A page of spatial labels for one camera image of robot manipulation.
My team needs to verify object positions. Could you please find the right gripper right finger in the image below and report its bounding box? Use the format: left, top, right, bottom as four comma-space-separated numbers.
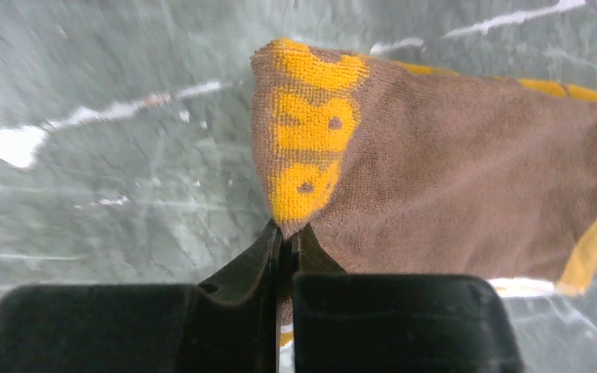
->
291, 225, 345, 274

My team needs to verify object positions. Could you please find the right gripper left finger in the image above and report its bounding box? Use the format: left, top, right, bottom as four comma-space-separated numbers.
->
197, 220, 282, 309

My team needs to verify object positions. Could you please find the brown yellow towel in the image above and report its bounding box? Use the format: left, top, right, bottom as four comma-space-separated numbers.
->
249, 37, 597, 373

